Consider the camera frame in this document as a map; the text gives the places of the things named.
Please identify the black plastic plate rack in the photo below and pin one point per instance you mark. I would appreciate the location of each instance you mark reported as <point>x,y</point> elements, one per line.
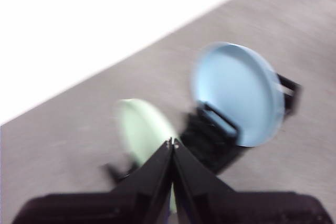
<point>199,134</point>

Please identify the blue round plate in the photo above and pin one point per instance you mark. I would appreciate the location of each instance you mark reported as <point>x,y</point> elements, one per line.
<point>236,90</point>

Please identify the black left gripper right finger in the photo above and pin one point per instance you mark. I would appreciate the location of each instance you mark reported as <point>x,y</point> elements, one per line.
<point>223,205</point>

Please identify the pale green round plate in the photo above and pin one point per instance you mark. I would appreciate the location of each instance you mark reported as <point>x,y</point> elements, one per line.
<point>144,129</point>

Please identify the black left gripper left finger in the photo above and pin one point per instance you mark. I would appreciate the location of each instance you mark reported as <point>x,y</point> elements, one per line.
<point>118,205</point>

